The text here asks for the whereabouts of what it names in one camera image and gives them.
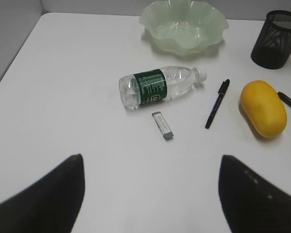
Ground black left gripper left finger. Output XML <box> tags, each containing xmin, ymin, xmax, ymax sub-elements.
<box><xmin>0</xmin><ymin>154</ymin><xmax>85</xmax><ymax>233</ymax></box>

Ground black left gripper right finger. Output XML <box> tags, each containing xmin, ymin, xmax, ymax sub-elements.
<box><xmin>218</xmin><ymin>155</ymin><xmax>291</xmax><ymax>233</ymax></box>

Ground yellow mango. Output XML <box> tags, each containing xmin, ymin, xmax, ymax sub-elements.
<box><xmin>240</xmin><ymin>80</ymin><xmax>288</xmax><ymax>138</ymax></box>

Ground black marker pen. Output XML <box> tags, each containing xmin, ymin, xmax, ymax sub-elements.
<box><xmin>277</xmin><ymin>92</ymin><xmax>291</xmax><ymax>108</ymax></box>
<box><xmin>205</xmin><ymin>79</ymin><xmax>230</xmax><ymax>129</ymax></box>

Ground clear water bottle green label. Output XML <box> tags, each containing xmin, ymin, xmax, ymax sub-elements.
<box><xmin>118</xmin><ymin>66</ymin><xmax>207</xmax><ymax>109</ymax></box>

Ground grey white eraser left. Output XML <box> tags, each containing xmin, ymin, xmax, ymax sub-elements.
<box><xmin>152</xmin><ymin>112</ymin><xmax>174</xmax><ymax>140</ymax></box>

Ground black mesh pen holder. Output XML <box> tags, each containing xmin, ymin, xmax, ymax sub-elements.
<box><xmin>251</xmin><ymin>10</ymin><xmax>291</xmax><ymax>69</ymax></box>

